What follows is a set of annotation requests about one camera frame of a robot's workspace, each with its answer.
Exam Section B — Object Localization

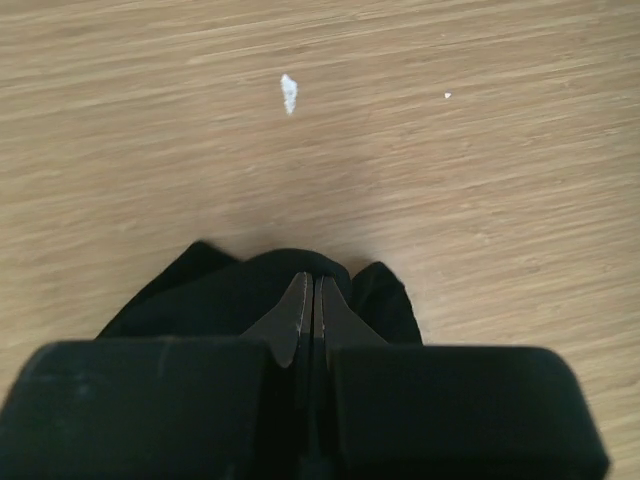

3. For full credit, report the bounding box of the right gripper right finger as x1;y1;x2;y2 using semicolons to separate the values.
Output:
314;278;610;479

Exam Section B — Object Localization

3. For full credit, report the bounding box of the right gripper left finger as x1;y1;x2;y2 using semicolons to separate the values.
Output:
1;274;311;479

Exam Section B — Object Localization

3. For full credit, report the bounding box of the black t shirt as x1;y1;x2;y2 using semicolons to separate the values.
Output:
99;241;422;344

